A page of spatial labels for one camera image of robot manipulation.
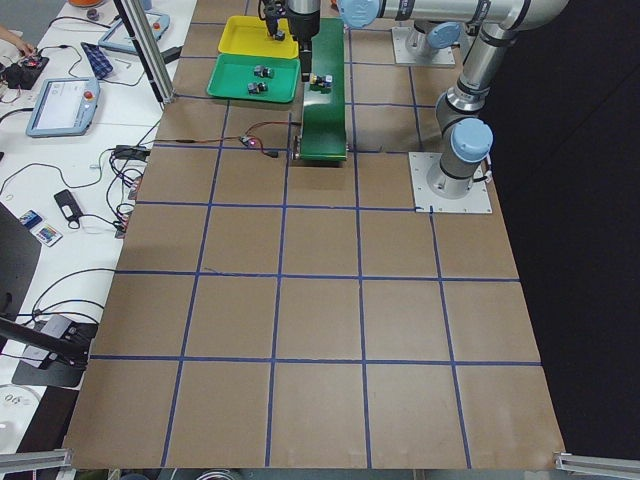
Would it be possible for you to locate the red and black wire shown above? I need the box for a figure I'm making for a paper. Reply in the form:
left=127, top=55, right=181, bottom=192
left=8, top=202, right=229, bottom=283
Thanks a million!
left=149, top=119, right=294, bottom=151

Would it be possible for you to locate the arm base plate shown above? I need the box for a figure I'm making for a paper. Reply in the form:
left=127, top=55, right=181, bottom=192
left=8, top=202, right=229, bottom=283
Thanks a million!
left=392, top=22, right=461, bottom=68
left=408, top=152, right=492, bottom=214

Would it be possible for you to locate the green push button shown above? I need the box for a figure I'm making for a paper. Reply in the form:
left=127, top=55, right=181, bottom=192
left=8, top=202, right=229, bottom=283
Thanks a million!
left=247, top=82, right=268, bottom=95
left=253, top=65, right=275, bottom=78

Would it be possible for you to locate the green plastic tray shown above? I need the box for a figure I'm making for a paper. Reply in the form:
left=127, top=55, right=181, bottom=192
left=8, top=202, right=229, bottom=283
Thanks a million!
left=206, top=54, right=300, bottom=103

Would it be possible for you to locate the green conveyor belt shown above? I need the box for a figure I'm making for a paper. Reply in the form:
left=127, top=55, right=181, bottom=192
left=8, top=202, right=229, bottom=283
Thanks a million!
left=294, top=18, right=347, bottom=162

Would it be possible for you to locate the aluminium frame post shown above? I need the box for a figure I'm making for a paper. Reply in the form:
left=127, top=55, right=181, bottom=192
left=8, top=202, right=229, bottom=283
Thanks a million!
left=114, top=0, right=175, bottom=105

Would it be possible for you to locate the black power strip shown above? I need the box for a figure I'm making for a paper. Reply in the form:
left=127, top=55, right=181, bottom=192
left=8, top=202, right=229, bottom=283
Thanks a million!
left=113, top=145, right=150, bottom=161

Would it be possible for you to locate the black power adapter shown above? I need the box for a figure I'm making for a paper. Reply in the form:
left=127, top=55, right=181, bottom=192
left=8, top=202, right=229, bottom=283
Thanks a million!
left=161, top=46, right=182, bottom=65

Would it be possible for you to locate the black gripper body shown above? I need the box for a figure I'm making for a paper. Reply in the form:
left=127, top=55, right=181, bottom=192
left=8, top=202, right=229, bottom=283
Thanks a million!
left=287, top=7, right=320, bottom=55
left=258, top=0, right=286, bottom=21

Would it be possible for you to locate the teach pendant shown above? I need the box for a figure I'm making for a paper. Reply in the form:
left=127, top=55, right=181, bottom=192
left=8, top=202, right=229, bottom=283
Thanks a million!
left=26, top=77, right=101, bottom=138
left=98, top=12, right=171, bottom=56

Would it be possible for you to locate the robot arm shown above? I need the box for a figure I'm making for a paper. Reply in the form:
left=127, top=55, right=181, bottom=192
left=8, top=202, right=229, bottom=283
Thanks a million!
left=258, top=1, right=461, bottom=58
left=337, top=0, right=567, bottom=135

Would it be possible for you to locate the yellow plastic tray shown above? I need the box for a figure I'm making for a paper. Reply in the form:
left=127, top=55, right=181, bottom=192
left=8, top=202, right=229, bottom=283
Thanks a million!
left=218, top=15, right=298, bottom=59

